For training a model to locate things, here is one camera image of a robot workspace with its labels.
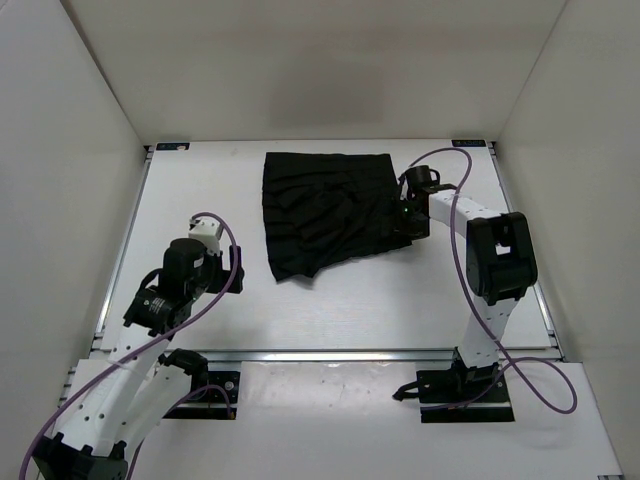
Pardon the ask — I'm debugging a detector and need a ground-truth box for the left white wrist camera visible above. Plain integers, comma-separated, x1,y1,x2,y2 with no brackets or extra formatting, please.
188,217,224,256

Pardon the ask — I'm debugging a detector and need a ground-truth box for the left blue corner label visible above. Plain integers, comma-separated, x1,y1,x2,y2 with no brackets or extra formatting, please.
155,142,190,151

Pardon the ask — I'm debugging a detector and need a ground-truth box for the purple cable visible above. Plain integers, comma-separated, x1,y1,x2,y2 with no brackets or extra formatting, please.
407,148,578,415
19,212,240,480

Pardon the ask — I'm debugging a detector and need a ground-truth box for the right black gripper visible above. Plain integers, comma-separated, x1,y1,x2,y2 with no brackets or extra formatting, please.
380,196,427,242

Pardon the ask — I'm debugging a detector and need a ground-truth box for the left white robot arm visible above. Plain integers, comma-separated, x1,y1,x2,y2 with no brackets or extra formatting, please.
18,234,244,479

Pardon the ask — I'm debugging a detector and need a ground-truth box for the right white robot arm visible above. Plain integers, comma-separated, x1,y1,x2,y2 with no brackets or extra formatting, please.
393,166,538,408

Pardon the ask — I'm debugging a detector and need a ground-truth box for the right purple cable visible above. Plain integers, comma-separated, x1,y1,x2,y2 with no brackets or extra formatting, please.
407,148,578,415

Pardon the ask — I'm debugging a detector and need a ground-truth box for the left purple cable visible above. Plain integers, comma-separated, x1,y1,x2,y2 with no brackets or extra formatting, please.
19,212,240,480

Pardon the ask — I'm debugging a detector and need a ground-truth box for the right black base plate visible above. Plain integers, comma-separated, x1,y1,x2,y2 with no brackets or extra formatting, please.
416,370,515,424

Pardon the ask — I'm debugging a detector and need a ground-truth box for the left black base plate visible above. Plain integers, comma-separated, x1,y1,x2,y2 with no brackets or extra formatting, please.
164,370,241,421

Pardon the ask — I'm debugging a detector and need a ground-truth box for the black pleated skirt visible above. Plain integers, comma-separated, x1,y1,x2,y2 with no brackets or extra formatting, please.
262,152,412,282

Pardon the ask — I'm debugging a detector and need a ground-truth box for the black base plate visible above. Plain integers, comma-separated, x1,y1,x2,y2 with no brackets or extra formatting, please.
416,370,515,424
164,370,241,421

